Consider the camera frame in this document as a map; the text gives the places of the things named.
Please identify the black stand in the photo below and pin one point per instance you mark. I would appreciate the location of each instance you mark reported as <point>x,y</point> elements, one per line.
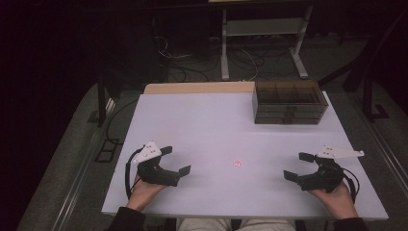
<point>102,102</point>
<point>369,80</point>

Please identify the person's right hand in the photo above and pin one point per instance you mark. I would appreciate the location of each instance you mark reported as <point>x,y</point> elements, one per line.
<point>336,200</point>

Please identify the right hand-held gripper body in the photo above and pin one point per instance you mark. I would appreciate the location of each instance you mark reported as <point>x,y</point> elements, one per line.
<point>327,176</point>

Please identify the grey metal stand with shelf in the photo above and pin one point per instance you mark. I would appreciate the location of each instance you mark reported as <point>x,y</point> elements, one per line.
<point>263,27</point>

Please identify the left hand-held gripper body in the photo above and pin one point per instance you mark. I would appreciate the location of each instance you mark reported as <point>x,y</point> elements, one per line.
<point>150,173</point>

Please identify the person's legs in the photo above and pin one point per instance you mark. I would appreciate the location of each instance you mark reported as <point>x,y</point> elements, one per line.
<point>234,225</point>

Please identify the pink star-shaped clip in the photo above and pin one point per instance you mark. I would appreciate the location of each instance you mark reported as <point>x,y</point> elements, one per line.
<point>237,163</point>

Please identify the dark transparent drawer box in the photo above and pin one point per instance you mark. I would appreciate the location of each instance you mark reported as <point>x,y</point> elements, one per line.
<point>288,106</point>

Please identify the black floor frame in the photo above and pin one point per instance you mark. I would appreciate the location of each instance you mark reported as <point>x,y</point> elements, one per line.
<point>107,150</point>

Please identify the person's left hand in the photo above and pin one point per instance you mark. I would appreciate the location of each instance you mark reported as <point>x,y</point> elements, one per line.
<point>144,192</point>

